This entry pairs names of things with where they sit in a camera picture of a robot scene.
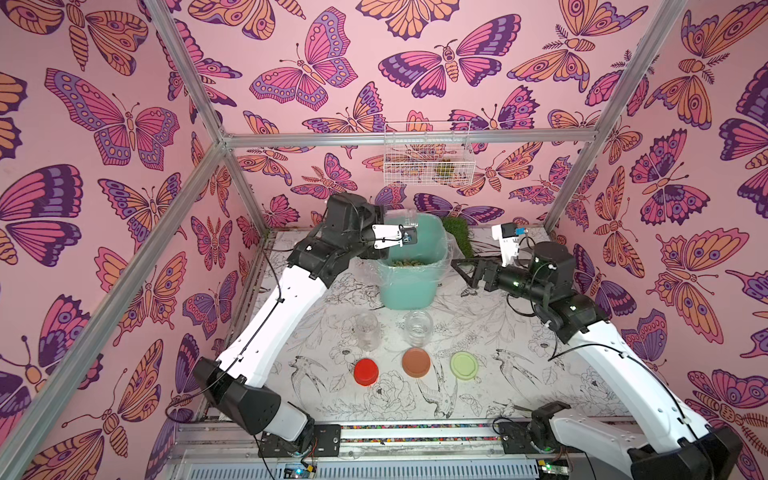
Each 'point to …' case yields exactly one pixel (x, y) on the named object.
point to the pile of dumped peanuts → (406, 262)
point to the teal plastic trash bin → (411, 297)
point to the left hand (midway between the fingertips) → (385, 215)
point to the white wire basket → (428, 153)
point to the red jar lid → (366, 372)
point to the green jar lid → (463, 365)
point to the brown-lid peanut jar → (418, 328)
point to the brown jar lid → (416, 362)
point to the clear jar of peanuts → (368, 331)
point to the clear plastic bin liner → (426, 263)
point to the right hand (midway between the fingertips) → (466, 259)
